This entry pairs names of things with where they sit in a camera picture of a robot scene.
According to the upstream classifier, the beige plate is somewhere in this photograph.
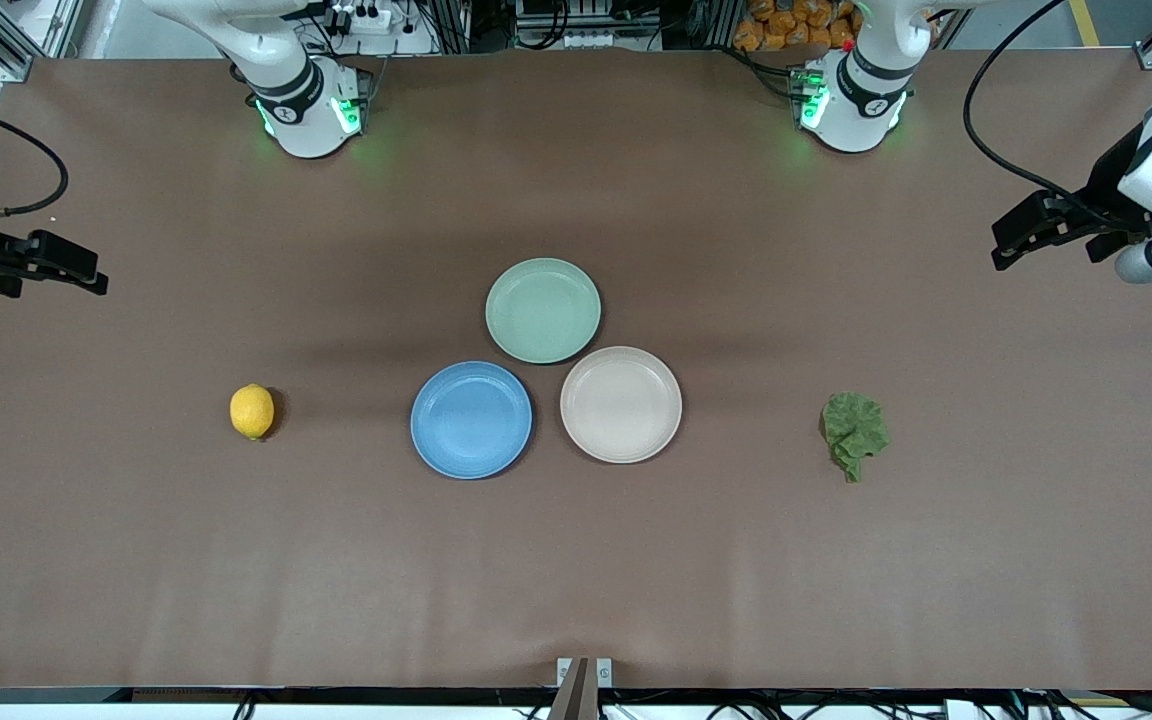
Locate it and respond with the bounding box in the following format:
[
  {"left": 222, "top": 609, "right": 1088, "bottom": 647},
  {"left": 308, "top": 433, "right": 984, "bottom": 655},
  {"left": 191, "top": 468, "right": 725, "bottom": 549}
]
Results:
[{"left": 560, "top": 346, "right": 683, "bottom": 465}]

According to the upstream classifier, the metal table edge bracket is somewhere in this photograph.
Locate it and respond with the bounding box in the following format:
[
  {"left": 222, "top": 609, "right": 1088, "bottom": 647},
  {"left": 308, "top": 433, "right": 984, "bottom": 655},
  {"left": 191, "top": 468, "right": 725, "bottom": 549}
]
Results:
[{"left": 548, "top": 657, "right": 614, "bottom": 720}]

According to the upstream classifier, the blue plate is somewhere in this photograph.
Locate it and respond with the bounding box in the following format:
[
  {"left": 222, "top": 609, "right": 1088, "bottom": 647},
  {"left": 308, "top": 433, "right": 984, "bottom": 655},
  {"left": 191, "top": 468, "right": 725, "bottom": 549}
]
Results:
[{"left": 410, "top": 361, "right": 534, "bottom": 481}]

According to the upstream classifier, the green lettuce leaf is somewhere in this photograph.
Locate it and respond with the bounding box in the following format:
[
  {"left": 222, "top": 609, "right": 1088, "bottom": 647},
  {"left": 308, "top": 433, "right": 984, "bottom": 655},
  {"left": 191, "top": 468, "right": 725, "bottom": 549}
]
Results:
[{"left": 821, "top": 391, "right": 890, "bottom": 484}]

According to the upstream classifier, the pale green plate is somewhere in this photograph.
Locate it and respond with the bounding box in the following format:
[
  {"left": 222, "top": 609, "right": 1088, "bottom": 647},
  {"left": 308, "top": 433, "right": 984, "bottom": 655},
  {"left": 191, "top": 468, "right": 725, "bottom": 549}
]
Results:
[{"left": 485, "top": 258, "right": 602, "bottom": 365}]

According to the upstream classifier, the white power strip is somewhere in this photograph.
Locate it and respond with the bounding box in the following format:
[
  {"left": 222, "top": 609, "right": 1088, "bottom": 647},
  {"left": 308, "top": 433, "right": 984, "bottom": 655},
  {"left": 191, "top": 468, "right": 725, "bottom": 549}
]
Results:
[{"left": 321, "top": 3, "right": 395, "bottom": 37}]

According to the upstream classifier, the bag of orange fruit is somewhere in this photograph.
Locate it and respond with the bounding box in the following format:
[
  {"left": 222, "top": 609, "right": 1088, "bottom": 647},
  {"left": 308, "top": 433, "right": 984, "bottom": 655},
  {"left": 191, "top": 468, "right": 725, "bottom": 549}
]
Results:
[{"left": 733, "top": 0, "right": 862, "bottom": 53}]

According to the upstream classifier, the yellow lemon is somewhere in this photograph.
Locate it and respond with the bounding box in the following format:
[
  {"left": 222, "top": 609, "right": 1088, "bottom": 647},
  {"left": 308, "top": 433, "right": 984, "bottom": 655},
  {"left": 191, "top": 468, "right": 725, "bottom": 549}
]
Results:
[{"left": 229, "top": 384, "right": 276, "bottom": 441}]

